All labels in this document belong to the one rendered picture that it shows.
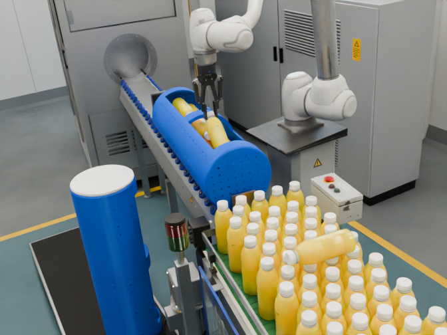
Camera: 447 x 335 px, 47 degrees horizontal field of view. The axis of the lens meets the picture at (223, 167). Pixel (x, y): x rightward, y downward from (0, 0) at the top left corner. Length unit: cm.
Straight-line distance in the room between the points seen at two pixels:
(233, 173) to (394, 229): 192
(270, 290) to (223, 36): 91
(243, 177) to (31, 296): 189
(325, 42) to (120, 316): 157
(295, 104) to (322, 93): 19
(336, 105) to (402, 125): 152
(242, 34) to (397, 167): 232
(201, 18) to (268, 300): 106
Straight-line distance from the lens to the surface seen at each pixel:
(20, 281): 364
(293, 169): 257
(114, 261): 235
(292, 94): 250
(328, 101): 238
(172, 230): 148
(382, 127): 369
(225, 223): 184
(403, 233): 367
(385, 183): 393
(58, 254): 350
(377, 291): 145
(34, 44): 694
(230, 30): 189
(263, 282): 155
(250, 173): 201
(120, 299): 248
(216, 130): 210
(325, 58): 235
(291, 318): 148
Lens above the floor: 204
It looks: 27 degrees down
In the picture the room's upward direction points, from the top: 5 degrees counter-clockwise
